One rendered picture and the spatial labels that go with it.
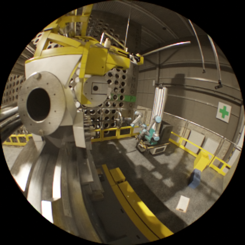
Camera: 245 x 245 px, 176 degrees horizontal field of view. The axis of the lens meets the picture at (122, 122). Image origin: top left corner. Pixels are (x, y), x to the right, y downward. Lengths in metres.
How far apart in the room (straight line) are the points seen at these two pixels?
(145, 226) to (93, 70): 1.28
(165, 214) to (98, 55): 2.06
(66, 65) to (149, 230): 1.23
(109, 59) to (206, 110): 7.33
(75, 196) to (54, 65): 0.66
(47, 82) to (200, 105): 7.72
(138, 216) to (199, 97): 7.65
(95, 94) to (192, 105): 7.49
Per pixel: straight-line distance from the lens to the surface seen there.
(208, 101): 7.58
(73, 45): 0.57
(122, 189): 0.87
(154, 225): 0.87
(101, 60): 0.69
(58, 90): 0.39
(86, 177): 0.54
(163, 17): 9.42
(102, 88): 0.65
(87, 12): 0.85
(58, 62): 0.53
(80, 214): 0.42
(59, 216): 0.31
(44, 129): 0.46
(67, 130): 0.54
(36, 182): 0.50
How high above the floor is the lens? 1.38
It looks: 19 degrees down
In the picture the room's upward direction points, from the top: 6 degrees clockwise
